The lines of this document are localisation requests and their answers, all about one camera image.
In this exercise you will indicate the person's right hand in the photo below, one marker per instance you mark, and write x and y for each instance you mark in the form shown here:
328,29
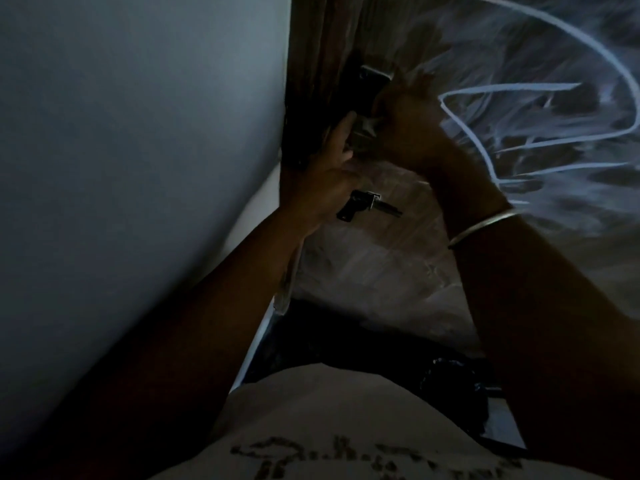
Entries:
412,129

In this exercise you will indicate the person's left hand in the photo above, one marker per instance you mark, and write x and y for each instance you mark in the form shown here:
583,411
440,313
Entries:
315,187

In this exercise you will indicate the person's left thumb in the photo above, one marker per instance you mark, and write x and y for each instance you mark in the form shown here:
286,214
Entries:
342,134

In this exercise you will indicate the person's right fingers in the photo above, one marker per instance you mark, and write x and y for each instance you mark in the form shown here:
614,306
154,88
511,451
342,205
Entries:
405,94

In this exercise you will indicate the metal door lock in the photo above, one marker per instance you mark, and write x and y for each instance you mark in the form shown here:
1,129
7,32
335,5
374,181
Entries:
369,84

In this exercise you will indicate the person's right forearm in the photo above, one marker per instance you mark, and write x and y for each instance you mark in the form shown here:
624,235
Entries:
540,334

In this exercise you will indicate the person's left forearm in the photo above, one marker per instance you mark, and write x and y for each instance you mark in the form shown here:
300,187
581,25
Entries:
210,334

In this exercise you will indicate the wooden door with chalk marks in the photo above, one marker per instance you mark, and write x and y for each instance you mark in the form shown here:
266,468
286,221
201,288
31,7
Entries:
525,144

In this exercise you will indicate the silver bangle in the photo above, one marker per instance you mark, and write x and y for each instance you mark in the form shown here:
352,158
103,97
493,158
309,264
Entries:
482,226

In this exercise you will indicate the black shoe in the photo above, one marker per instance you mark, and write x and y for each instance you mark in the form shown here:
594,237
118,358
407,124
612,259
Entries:
457,394

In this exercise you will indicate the white printed shirt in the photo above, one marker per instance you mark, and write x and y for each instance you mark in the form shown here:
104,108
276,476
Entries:
350,429

